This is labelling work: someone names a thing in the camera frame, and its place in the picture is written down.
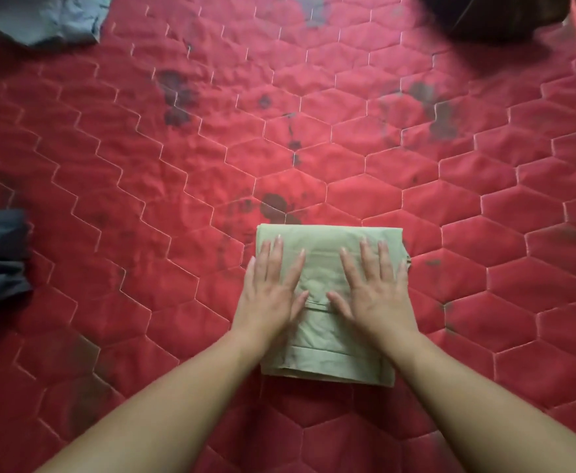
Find person's left hand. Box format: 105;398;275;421
231;235;311;359

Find person's right hand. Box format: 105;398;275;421
327;237;423;361

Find beige shirt clothes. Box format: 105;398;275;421
254;223;413;388

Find brown sweater with blue trim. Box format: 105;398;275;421
415;0;572;46

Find person's left forearm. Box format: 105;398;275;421
34;329;265;473

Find person's right forearm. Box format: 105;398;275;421
390;333;576;473

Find red quilted mattress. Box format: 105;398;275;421
0;0;576;473

